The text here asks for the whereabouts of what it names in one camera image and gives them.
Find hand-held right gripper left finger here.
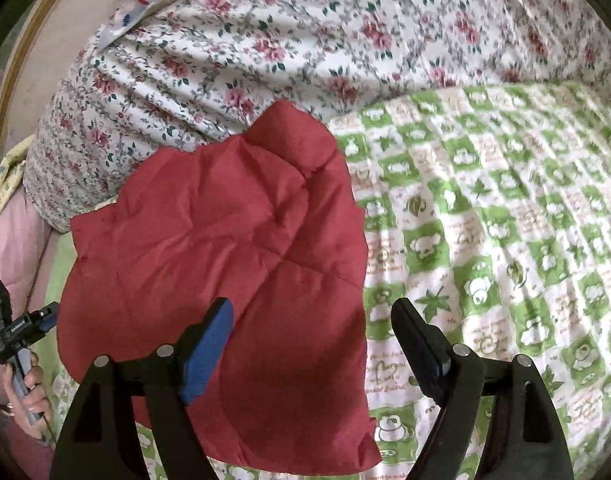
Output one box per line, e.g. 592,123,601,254
49,297,236,480

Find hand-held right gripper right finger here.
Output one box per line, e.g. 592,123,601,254
390,297,576,480

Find red quilted jacket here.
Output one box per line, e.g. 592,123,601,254
56,99,383,473

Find person's left forearm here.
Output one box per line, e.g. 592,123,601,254
0,402,56,480

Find person's left hand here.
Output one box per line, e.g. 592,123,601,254
2,351,53,439

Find pink quilt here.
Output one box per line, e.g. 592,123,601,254
0,200,58,411

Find yellow patterned cloth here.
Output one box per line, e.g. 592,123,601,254
0,134,37,242

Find green patterned blanket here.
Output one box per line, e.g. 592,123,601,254
35,82,611,480

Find wooden headboard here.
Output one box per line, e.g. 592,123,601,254
0,0,131,161

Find floral quilt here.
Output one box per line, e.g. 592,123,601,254
22,0,611,235

